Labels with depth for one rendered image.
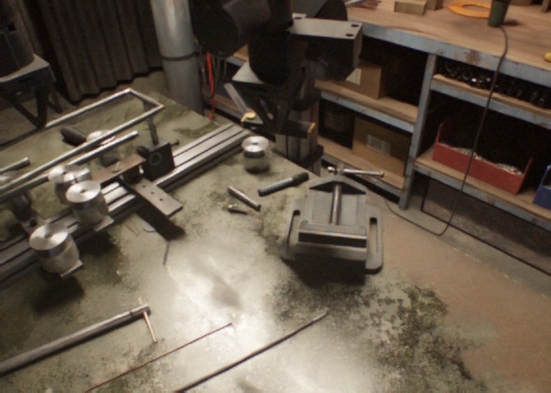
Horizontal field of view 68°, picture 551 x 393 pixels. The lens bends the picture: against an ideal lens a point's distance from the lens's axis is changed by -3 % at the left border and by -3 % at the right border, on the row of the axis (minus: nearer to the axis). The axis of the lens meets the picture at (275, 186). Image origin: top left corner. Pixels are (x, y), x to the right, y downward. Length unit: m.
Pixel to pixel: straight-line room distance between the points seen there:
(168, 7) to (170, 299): 2.01
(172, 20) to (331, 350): 2.14
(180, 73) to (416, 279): 2.14
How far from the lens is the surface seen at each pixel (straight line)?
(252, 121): 0.59
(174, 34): 2.50
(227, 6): 0.42
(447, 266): 0.66
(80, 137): 0.96
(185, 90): 2.62
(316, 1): 0.99
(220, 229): 0.68
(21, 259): 0.71
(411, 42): 1.70
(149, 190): 0.72
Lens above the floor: 1.36
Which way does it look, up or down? 39 degrees down
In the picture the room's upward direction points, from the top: 2 degrees counter-clockwise
